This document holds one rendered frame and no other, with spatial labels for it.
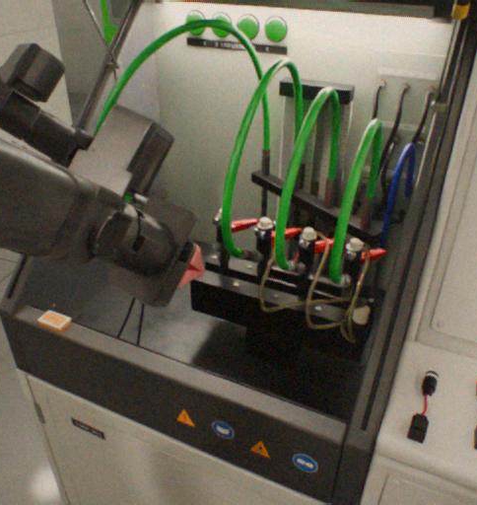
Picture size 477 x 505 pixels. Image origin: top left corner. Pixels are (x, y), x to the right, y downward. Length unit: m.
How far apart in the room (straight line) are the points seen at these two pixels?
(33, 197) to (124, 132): 0.15
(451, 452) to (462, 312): 0.22
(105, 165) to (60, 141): 0.37
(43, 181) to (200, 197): 1.00
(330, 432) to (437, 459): 0.14
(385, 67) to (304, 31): 0.17
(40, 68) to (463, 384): 0.77
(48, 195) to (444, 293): 0.66
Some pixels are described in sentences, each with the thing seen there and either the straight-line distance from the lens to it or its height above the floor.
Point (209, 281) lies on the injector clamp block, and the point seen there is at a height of 0.98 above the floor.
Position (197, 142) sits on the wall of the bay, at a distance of 1.21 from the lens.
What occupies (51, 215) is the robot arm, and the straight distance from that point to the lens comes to 0.30.
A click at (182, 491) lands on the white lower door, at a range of 1.06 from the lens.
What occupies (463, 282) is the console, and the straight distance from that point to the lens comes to 0.83.
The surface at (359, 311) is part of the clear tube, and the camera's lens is 0.86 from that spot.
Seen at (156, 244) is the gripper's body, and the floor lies 1.30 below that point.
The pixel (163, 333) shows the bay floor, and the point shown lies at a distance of 1.06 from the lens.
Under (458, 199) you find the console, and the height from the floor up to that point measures 1.21.
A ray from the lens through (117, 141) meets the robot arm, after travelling 0.41.
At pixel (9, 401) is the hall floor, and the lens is 2.18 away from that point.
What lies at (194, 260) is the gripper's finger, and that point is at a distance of 0.51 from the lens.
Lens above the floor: 1.55
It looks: 33 degrees down
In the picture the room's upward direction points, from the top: straight up
